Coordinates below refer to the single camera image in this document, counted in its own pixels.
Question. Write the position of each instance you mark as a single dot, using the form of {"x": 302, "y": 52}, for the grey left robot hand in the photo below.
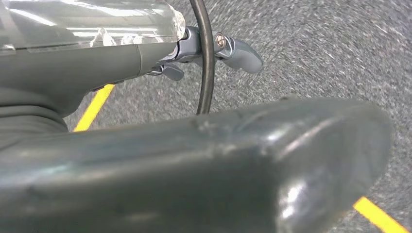
{"x": 80, "y": 64}

